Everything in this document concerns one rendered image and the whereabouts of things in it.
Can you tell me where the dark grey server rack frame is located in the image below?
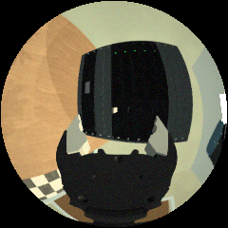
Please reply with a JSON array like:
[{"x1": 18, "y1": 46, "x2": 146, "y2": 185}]
[{"x1": 77, "y1": 41, "x2": 193, "y2": 143}]

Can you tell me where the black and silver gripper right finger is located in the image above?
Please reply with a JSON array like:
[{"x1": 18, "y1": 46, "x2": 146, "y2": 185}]
[{"x1": 144, "y1": 116, "x2": 178, "y2": 187}]

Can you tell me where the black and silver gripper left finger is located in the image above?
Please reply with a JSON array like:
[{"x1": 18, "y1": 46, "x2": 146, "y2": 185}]
[{"x1": 56, "y1": 114, "x2": 90, "y2": 185}]

